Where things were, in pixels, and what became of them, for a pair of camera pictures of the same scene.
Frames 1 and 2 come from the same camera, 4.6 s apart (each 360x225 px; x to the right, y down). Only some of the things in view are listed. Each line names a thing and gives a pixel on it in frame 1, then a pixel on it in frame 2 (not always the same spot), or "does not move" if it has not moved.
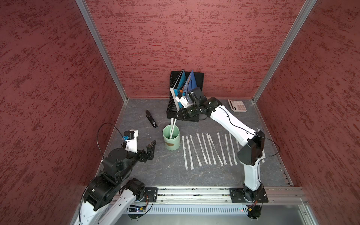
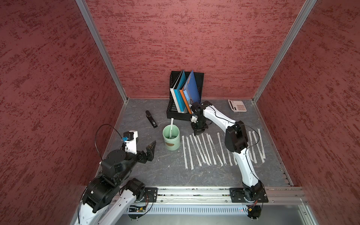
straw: (221, 145) does not move
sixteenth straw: (173, 127) to (199, 148)
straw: (216, 150) does not move
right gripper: (185, 115) to (198, 129)
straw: (214, 161) does not move
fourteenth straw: (191, 164) does not move
